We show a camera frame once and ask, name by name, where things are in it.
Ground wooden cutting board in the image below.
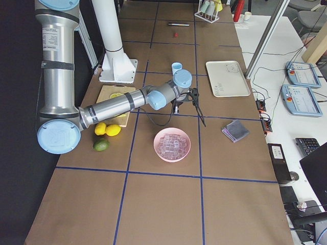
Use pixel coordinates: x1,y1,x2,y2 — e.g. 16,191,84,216
96,85,136,128

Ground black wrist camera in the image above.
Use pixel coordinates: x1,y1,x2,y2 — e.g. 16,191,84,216
189,88,199,103

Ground black monitor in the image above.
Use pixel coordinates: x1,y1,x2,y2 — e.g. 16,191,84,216
300,143,327,205

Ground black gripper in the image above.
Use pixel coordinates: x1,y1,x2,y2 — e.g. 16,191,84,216
172,94,189,114

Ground red bottle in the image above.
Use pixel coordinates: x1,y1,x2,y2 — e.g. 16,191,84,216
233,0,245,22

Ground far blue teach pendant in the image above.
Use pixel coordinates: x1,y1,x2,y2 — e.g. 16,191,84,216
285,61,321,88

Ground grey folded cloth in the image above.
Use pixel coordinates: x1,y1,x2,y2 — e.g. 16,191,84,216
221,119,250,143

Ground black keyboard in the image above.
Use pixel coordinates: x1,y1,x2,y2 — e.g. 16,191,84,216
295,138,320,156

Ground light blue plastic cup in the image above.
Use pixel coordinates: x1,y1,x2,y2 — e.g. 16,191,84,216
171,62,183,75

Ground blue teach pendant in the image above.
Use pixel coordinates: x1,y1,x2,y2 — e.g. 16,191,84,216
281,85,323,117
285,61,321,88

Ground pink bowl of ice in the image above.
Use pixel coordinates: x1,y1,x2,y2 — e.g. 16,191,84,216
153,128,191,162

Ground lemon slices stack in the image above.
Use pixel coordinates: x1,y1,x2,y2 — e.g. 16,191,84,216
109,92,123,99

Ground black box with label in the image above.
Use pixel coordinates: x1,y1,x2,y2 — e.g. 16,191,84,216
267,143,292,184

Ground aluminium frame post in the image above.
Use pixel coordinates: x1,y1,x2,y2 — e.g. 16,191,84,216
245,0,290,79

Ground metal cup rack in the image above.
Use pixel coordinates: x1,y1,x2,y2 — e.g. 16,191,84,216
194,0,223,23

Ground near blue teach pendant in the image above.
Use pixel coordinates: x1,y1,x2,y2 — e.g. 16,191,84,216
281,85,323,117

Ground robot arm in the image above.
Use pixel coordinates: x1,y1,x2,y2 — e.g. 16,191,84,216
35,1,192,155

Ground yellow lemon far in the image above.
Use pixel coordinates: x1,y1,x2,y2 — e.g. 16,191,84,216
94,122,107,136

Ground yellow lemon near board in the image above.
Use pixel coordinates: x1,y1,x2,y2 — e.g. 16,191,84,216
105,125,121,137

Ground grey-green cup on rack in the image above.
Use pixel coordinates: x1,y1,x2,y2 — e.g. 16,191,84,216
199,0,210,13

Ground yellow cup on rack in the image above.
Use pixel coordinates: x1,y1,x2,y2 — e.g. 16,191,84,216
214,0,223,12

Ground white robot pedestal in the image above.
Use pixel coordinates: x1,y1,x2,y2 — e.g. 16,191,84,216
92,0,138,84

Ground green lime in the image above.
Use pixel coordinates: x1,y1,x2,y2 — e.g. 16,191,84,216
93,138,109,152

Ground black computer mouse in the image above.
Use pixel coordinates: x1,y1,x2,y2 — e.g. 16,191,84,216
289,171,299,181

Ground cream bear tray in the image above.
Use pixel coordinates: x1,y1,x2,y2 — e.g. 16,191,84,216
205,61,250,97

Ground steel muddler black tip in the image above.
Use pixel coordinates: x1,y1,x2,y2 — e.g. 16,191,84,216
168,22,190,27

